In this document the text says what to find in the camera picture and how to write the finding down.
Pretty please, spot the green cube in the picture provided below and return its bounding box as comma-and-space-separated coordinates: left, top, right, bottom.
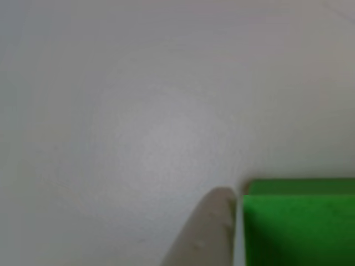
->
242, 178, 355, 266

